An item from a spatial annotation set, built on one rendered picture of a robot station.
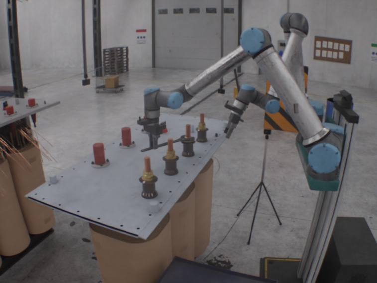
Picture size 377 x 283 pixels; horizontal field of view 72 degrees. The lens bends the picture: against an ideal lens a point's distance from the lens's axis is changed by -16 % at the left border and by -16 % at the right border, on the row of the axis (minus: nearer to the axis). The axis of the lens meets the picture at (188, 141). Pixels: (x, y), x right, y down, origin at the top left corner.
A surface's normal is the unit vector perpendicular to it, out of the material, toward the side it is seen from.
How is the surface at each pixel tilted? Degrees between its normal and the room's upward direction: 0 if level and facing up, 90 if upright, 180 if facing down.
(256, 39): 84
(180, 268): 0
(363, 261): 0
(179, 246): 90
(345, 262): 0
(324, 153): 94
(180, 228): 90
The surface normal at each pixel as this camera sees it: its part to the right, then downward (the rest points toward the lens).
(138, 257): 0.07, 0.36
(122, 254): -0.36, 0.34
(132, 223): 0.00, -0.93
